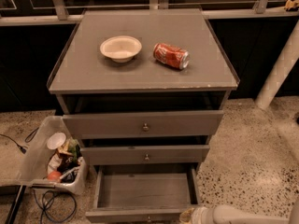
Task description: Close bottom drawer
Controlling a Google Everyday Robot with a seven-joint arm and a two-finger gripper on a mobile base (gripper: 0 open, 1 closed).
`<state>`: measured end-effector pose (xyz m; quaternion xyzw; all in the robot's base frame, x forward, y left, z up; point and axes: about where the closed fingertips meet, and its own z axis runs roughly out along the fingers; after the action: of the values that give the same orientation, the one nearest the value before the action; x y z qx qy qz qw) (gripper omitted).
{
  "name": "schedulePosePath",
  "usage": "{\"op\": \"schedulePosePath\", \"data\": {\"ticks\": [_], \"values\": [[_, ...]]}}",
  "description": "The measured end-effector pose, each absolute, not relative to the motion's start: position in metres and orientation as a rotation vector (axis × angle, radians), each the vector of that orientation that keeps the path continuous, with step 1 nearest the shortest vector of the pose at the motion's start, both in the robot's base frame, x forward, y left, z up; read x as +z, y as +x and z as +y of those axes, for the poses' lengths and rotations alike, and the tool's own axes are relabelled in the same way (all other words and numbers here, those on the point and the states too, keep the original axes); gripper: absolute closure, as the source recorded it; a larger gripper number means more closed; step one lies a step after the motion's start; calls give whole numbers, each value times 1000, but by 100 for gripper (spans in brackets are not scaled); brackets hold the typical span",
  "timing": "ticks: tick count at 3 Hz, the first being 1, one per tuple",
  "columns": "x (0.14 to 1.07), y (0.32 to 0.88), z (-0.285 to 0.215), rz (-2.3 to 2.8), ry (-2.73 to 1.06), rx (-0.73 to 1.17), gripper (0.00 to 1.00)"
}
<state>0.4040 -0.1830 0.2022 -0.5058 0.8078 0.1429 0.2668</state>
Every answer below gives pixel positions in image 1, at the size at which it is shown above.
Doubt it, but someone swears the grey drawer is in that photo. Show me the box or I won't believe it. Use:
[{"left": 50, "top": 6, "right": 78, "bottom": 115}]
[
  {"left": 86, "top": 163, "right": 201, "bottom": 224},
  {"left": 81, "top": 145, "right": 209, "bottom": 165},
  {"left": 63, "top": 110, "right": 223, "bottom": 139}
]

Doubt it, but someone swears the black bar on floor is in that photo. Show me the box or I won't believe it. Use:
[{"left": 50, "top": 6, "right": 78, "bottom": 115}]
[{"left": 5, "top": 185, "right": 26, "bottom": 224}]

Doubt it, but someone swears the grey drawer cabinet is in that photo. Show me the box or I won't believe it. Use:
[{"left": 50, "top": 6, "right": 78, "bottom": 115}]
[{"left": 46, "top": 8, "right": 241, "bottom": 173}]

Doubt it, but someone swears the grey top drawer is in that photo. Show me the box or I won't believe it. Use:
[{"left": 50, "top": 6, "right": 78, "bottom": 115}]
[{"left": 63, "top": 110, "right": 223, "bottom": 139}]

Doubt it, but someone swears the orange ball in bin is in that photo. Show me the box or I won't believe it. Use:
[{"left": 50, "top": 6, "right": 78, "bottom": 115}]
[{"left": 47, "top": 171, "right": 62, "bottom": 183}]

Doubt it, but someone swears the white bowl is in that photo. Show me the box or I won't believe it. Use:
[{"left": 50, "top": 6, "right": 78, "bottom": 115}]
[{"left": 99, "top": 35, "right": 142, "bottom": 63}]

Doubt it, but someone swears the red soda can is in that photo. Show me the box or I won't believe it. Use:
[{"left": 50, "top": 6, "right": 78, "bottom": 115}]
[{"left": 153, "top": 43, "right": 190, "bottom": 70}]

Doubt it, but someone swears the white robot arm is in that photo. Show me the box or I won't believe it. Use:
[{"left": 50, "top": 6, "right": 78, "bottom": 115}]
[{"left": 179, "top": 199, "right": 299, "bottom": 224}]

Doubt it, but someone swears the grey bottom drawer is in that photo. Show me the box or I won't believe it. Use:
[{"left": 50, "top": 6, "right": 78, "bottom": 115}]
[{"left": 86, "top": 163, "right": 201, "bottom": 224}]

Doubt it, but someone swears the yellow object on ledge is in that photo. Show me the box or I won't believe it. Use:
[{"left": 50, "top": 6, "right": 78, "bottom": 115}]
[{"left": 284, "top": 0, "right": 299, "bottom": 11}]

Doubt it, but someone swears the blue cable on floor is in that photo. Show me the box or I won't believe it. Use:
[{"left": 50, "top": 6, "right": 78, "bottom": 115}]
[{"left": 33, "top": 189, "right": 78, "bottom": 224}]

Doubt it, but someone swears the white diagonal pole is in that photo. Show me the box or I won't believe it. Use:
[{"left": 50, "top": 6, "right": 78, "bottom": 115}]
[{"left": 255, "top": 21, "right": 299, "bottom": 109}]

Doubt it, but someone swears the black cable on floor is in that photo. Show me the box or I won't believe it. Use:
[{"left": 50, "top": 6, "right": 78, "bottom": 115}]
[{"left": 0, "top": 127, "right": 40, "bottom": 155}]

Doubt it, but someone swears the grey middle drawer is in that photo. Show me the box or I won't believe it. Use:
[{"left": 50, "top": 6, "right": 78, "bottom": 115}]
[{"left": 81, "top": 145, "right": 209, "bottom": 165}]

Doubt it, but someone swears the white cup in bin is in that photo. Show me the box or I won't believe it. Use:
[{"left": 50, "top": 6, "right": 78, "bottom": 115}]
[{"left": 47, "top": 133, "right": 66, "bottom": 149}]

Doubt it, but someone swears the metal railing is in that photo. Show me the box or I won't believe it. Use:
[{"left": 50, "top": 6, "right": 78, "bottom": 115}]
[{"left": 0, "top": 0, "right": 298, "bottom": 26}]

